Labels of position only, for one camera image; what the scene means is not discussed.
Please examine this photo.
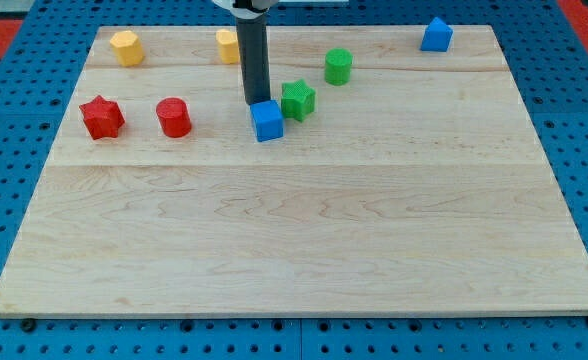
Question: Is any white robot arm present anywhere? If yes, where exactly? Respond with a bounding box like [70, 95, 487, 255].
[212, 0, 279, 13]

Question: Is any blue cube block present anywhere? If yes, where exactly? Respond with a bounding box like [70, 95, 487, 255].
[250, 100, 284, 142]

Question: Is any green star block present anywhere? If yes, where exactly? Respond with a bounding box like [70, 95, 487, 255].
[281, 79, 316, 122]

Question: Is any light wooden board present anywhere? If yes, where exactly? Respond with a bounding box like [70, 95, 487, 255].
[0, 25, 588, 319]

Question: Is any green cylinder block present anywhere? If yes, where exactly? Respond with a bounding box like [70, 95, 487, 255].
[324, 48, 353, 86]

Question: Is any red cylinder block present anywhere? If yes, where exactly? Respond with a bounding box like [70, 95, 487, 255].
[156, 97, 192, 138]

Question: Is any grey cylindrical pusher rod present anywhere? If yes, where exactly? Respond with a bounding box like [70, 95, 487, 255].
[236, 15, 271, 105]

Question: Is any yellow rounded block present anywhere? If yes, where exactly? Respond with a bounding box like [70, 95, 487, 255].
[215, 29, 240, 64]

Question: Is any red star block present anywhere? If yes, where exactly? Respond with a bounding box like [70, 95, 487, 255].
[79, 95, 125, 140]

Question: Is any blue triangular prism block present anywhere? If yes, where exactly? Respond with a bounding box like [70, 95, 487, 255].
[420, 17, 454, 52]

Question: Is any yellow hexagon block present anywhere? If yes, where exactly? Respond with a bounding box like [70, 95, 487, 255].
[109, 30, 145, 67]

